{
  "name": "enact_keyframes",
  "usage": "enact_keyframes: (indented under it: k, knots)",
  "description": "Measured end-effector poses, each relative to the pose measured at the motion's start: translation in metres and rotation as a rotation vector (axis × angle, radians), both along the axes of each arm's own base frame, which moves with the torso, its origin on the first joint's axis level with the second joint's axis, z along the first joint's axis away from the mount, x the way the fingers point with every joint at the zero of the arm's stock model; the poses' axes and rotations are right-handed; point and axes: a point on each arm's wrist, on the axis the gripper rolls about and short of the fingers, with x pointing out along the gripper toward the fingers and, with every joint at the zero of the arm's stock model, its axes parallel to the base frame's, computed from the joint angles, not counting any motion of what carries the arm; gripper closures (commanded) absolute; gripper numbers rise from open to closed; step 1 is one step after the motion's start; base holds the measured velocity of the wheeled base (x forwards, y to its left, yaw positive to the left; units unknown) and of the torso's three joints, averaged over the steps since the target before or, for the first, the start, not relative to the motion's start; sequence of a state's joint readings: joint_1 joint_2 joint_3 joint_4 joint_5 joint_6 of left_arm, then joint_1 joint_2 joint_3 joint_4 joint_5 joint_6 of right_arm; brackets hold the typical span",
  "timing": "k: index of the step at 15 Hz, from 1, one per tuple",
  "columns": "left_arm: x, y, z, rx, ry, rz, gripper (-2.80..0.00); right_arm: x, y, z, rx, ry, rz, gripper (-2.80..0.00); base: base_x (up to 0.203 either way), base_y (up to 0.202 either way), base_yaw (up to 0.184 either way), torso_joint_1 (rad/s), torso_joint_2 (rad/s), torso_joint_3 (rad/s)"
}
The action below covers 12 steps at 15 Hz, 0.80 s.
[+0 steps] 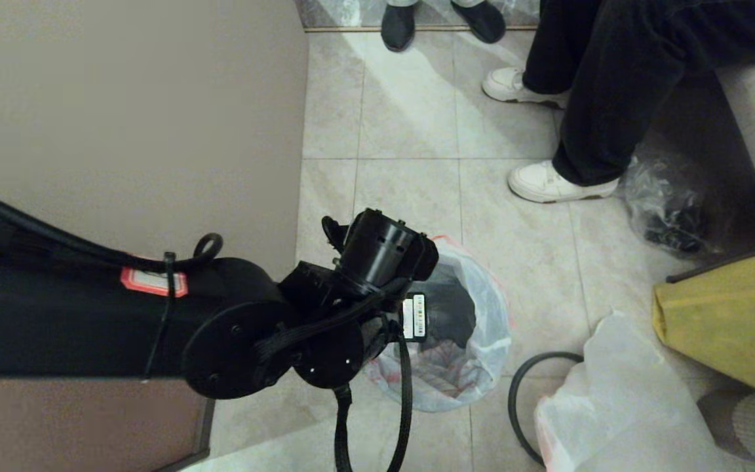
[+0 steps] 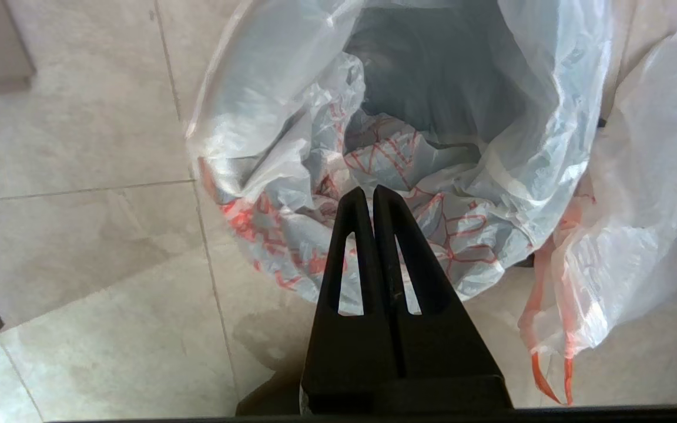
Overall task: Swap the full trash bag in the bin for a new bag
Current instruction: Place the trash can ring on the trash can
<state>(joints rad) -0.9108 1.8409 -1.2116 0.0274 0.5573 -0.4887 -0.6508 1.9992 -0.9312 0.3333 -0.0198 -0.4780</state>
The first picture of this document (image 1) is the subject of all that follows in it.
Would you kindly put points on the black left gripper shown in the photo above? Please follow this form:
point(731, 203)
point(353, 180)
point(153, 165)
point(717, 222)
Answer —
point(413, 318)

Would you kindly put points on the translucent red-print trash bag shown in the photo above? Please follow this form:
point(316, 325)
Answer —
point(626, 406)

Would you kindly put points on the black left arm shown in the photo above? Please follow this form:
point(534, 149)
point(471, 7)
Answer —
point(56, 328)

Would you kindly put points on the yellow bag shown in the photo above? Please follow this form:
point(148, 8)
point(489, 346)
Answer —
point(725, 321)

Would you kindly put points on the clear plastic bag dark contents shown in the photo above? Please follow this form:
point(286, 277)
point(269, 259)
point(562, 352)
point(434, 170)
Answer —
point(662, 203)

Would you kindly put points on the grey ribbed rounded object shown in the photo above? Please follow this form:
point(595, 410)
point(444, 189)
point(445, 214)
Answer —
point(751, 426)

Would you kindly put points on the white sneaker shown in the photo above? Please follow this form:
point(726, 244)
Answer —
point(508, 86)
point(544, 185)

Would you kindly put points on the dark slip-on shoe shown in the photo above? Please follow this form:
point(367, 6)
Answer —
point(482, 19)
point(398, 26)

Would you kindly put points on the person's leg in black trousers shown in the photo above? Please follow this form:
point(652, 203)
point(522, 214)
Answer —
point(613, 98)
point(554, 46)

